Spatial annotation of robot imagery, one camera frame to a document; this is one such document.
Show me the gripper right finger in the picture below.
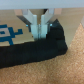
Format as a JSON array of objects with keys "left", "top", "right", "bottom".
[{"left": 39, "top": 8, "right": 56, "bottom": 39}]

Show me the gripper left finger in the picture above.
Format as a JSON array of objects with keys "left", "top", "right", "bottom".
[{"left": 14, "top": 8, "right": 41, "bottom": 40}]

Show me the black drawer handle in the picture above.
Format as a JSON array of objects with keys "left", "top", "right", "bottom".
[{"left": 0, "top": 18, "right": 70, "bottom": 70}]

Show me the wooden drawer box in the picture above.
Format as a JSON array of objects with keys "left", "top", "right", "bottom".
[{"left": 0, "top": 7, "right": 84, "bottom": 52}]

